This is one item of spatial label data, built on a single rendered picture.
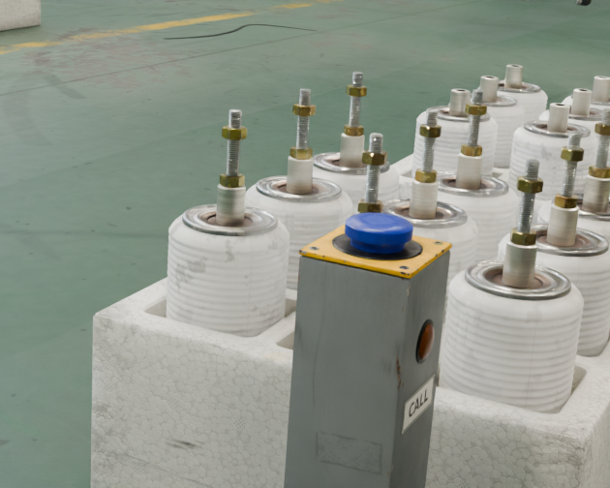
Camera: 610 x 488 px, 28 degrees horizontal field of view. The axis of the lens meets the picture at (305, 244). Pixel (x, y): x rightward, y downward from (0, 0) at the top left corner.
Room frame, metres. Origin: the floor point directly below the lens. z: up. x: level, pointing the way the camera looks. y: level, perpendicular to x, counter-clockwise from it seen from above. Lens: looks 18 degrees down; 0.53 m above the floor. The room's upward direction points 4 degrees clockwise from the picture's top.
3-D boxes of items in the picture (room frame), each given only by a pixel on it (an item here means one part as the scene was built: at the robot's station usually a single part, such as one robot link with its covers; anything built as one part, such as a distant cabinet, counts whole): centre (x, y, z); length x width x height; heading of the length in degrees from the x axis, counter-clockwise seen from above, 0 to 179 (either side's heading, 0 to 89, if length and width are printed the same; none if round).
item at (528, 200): (0.82, -0.15, 0.30); 0.01 x 0.01 x 0.08
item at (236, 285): (0.92, 0.06, 0.16); 0.10 x 0.10 x 0.18
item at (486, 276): (0.82, -0.15, 0.25); 0.08 x 0.08 x 0.01
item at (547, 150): (1.37, -0.28, 0.16); 0.10 x 0.10 x 0.18
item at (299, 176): (1.03, 0.01, 0.26); 0.02 x 0.02 x 0.03
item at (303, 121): (1.03, 0.01, 0.30); 0.01 x 0.01 x 0.08
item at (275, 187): (1.03, 0.01, 0.25); 0.08 x 0.08 x 0.01
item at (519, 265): (0.82, -0.15, 0.26); 0.02 x 0.02 x 0.03
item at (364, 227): (0.68, -0.04, 0.32); 0.04 x 0.04 x 0.02
